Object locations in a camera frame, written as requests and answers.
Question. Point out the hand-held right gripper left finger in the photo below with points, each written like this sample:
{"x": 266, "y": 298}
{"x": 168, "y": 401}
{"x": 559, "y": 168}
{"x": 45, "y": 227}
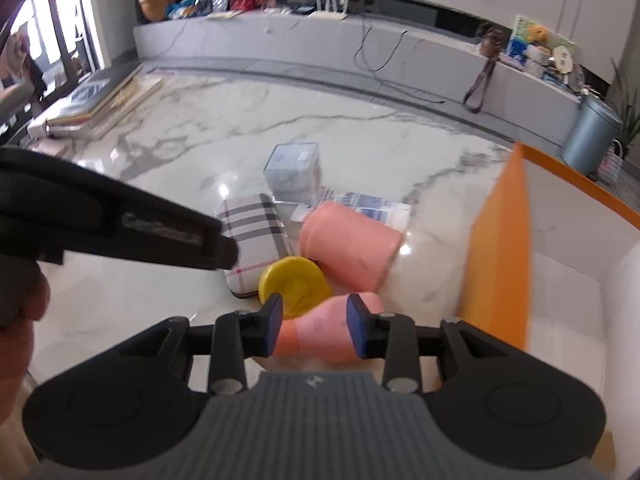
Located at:
{"x": 272, "y": 324}

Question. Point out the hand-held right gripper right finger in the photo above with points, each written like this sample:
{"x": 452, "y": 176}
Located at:
{"x": 356, "y": 325}

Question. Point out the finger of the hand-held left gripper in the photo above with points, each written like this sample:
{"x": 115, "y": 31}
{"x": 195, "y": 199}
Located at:
{"x": 220, "y": 247}

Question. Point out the plaid zip case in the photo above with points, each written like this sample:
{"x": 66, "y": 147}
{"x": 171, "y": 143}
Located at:
{"x": 255, "y": 240}

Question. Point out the pink waisted bottle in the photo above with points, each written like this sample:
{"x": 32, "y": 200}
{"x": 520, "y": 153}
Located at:
{"x": 320, "y": 330}

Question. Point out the yellow round lid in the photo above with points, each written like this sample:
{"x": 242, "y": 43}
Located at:
{"x": 295, "y": 285}

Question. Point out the pink plastic cup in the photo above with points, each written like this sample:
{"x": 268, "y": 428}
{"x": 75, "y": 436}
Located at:
{"x": 350, "y": 245}

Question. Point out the orange storage box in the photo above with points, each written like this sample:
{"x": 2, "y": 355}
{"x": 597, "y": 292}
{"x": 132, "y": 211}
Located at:
{"x": 500, "y": 260}

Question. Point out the person's left hand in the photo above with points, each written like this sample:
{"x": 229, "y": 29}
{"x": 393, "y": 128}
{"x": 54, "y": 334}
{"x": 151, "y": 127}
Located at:
{"x": 17, "y": 355}

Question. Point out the clear plastic box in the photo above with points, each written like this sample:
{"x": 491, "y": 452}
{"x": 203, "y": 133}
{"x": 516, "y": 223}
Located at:
{"x": 292, "y": 170}

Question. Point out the stack of picture frames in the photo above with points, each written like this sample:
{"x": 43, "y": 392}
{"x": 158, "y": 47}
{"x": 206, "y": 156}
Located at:
{"x": 100, "y": 105}

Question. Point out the white tube with blue print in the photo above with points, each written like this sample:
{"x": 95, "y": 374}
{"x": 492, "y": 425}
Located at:
{"x": 370, "y": 207}

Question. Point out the marble tv cabinet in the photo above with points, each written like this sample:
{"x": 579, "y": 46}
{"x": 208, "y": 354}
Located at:
{"x": 300, "y": 40}

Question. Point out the gold vase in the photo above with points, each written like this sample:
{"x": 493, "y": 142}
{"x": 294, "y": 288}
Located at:
{"x": 157, "y": 2}

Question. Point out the red gift boxes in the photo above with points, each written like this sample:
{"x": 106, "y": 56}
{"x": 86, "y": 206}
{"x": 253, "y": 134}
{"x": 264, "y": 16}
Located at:
{"x": 250, "y": 2}

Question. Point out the white router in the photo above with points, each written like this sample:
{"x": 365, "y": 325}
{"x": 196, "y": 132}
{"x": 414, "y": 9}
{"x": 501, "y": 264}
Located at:
{"x": 330, "y": 7}

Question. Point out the woven basket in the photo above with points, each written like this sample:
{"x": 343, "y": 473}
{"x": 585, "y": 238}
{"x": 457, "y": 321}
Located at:
{"x": 611, "y": 162}

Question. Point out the grey metal trash bin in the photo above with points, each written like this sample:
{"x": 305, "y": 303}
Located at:
{"x": 592, "y": 132}

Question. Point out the colourful picture board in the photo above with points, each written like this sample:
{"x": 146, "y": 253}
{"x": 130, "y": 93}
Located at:
{"x": 542, "y": 42}

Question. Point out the tall green potted plant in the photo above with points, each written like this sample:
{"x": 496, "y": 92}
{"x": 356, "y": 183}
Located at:
{"x": 627, "y": 110}

